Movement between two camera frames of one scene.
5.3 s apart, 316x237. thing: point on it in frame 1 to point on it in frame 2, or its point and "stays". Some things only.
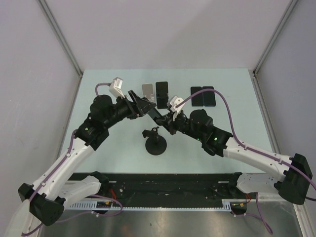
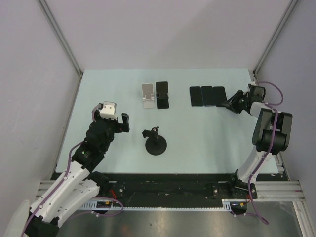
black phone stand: x=162 y=92 stays
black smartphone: x=197 y=100 stays
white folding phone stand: x=148 y=92 stays
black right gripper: x=168 y=121 to x=232 y=103
